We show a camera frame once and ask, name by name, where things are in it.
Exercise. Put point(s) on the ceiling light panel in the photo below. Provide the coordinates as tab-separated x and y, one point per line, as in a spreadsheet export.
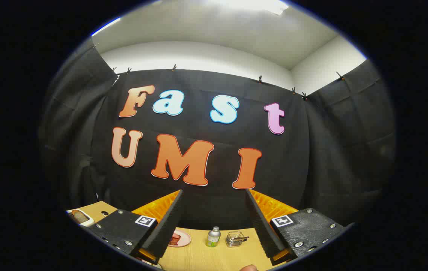
259	5

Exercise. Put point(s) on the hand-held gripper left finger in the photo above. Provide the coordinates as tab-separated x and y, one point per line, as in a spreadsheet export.
166	229

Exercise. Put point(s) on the row of cloth clips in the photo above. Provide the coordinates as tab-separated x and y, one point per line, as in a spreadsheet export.
174	68

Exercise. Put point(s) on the brown meat slices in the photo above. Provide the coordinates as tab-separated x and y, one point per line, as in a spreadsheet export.
175	239

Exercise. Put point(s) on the cream white toaster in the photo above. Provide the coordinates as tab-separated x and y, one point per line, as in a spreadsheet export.
88	224

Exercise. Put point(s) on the pink plate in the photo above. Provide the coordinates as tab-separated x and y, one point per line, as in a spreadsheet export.
185	239

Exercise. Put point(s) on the green label bottle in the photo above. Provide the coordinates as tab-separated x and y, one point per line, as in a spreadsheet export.
213	238

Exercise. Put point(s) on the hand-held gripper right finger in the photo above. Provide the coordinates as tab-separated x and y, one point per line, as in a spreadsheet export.
262	229

